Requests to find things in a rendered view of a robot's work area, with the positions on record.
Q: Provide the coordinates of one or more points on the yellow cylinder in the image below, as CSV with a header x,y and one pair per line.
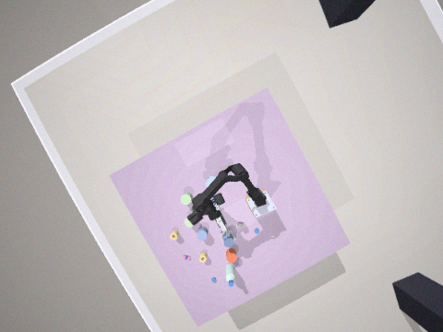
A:
x,y
202,257
174,234

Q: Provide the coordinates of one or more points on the pale blue round disc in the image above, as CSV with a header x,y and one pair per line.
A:
x,y
209,180

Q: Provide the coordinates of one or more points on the orange cylinder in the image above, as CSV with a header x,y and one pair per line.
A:
x,y
231,255

